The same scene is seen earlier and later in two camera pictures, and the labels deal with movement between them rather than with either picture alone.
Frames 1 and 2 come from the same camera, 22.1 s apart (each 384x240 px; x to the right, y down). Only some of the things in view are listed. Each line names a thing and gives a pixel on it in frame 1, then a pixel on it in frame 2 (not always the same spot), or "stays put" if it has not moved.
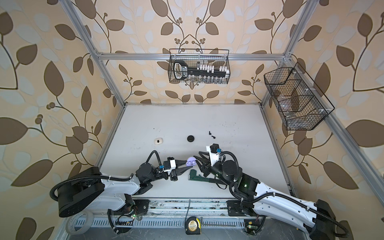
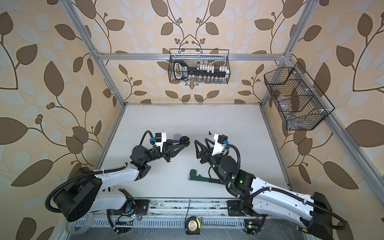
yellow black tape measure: x=193 y=226 stays put
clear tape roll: x=70 y=225 stays put
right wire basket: x=301 y=103 stays put
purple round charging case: x=191 y=161 → x=177 y=136
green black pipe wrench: x=193 y=176 stays put
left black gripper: x=175 y=172 → x=168 y=148
